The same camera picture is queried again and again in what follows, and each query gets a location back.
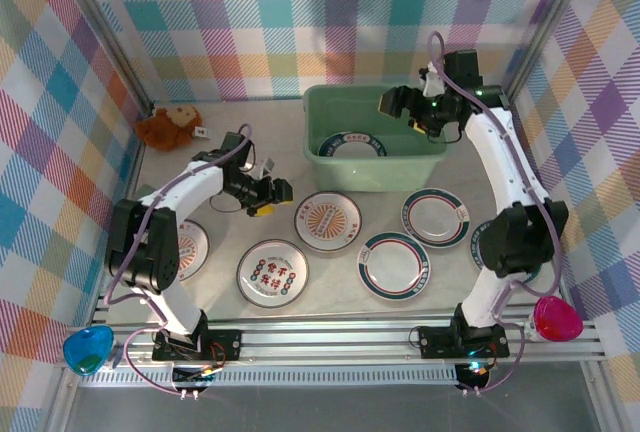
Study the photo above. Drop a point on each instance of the green translucent plastic bin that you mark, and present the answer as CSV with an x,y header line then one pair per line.
x,y
380,172

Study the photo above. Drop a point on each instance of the orange sunburst pattern white plate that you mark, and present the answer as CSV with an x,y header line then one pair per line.
x,y
195,249
327,222

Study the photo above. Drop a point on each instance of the red characters white plate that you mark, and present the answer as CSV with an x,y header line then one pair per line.
x,y
272,274

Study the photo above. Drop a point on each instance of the dark lettered rim white plate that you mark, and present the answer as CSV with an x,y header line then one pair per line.
x,y
477,247
330,146

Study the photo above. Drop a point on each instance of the green red ringed white plate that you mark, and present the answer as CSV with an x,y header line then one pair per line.
x,y
395,267
435,219

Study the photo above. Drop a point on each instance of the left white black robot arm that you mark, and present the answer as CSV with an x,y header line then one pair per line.
x,y
165,197

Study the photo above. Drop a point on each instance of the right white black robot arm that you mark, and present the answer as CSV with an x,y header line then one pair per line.
x,y
502,162

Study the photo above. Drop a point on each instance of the brown plush toy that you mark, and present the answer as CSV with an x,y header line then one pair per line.
x,y
165,127

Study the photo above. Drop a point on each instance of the blue translucent plastic dome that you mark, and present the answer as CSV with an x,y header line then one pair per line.
x,y
87,352

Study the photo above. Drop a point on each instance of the pink translucent plastic dome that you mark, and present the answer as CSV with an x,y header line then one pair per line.
x,y
557,322

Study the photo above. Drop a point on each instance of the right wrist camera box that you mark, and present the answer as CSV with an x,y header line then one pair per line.
x,y
431,84

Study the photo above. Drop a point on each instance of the aluminium side rail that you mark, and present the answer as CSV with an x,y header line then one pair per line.
x,y
132,172

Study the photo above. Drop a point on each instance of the aluminium frame post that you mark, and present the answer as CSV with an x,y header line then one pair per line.
x,y
545,27
107,37

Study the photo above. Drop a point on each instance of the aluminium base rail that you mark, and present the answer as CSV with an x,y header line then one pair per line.
x,y
325,337

